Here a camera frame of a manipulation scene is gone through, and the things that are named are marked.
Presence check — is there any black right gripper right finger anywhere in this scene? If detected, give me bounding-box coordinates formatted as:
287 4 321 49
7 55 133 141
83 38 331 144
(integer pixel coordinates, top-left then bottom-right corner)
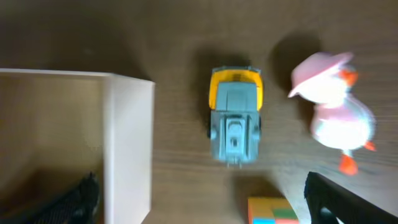
304 172 397 224

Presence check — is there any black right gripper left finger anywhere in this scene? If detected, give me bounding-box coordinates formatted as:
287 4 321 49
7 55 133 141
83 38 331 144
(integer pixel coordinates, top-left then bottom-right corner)
21 172 100 224

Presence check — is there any multicolour puzzle cube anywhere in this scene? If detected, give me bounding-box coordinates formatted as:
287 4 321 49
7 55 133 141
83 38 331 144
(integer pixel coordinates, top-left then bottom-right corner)
248 197 299 224

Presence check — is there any white duck toy pink hat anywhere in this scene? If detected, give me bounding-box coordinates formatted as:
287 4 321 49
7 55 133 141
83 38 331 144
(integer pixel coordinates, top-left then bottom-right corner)
288 52 376 175

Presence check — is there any grey yellow toy truck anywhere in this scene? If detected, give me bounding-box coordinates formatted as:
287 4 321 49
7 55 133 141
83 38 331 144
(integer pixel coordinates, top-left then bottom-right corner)
208 66 264 166

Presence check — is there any white cardboard box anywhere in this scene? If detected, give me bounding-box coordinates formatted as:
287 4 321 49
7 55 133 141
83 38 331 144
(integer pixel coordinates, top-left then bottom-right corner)
1 68 155 223

